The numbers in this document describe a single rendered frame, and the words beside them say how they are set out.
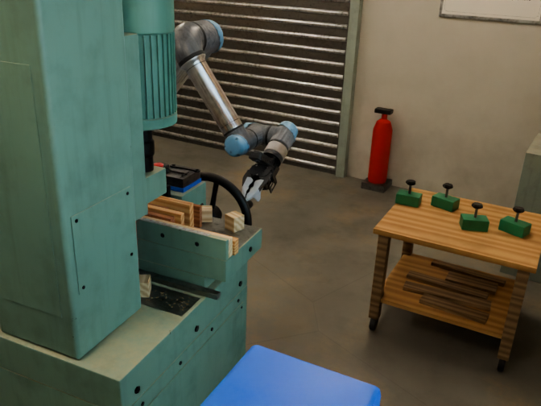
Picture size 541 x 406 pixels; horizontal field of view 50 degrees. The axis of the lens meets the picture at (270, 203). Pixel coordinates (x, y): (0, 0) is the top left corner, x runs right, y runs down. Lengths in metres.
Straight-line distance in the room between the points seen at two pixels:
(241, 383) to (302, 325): 2.11
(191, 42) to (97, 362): 1.11
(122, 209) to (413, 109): 3.27
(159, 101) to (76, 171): 0.32
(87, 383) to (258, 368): 0.68
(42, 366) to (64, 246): 0.32
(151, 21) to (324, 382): 0.91
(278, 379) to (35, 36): 0.68
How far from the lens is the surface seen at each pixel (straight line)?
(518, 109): 4.16
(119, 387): 1.24
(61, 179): 1.10
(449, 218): 2.70
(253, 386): 0.64
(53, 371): 1.34
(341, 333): 2.72
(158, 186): 1.49
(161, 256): 1.50
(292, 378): 0.65
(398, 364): 2.60
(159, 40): 1.35
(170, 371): 1.40
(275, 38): 4.61
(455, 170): 4.33
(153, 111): 1.36
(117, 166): 1.22
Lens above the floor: 1.58
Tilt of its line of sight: 23 degrees down
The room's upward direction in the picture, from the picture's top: 2 degrees clockwise
